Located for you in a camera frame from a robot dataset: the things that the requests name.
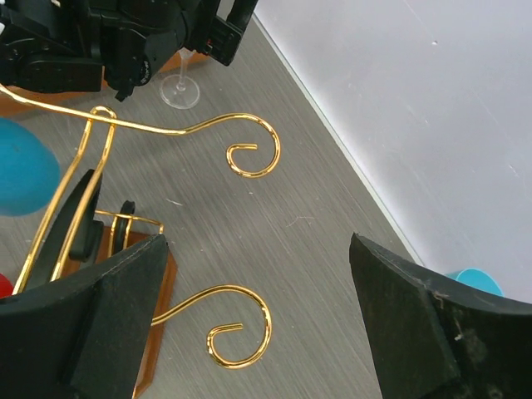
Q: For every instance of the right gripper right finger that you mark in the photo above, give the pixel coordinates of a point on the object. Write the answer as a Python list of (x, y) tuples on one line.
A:
[(432, 337)]

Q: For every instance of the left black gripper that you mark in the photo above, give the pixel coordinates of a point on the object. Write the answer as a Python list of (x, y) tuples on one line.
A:
[(134, 39)]

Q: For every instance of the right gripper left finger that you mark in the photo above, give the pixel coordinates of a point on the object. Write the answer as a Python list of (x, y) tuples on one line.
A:
[(83, 336)]

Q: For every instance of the blue wine glass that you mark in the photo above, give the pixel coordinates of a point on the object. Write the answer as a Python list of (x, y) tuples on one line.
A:
[(478, 279), (30, 172)]

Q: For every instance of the clear champagne flute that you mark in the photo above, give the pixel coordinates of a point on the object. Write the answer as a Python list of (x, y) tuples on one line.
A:
[(180, 90)]

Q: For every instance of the red wine glass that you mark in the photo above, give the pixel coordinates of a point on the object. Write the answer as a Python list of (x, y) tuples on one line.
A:
[(6, 287)]

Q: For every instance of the gold wire glass rack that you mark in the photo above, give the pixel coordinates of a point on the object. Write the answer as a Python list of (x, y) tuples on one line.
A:
[(117, 236)]

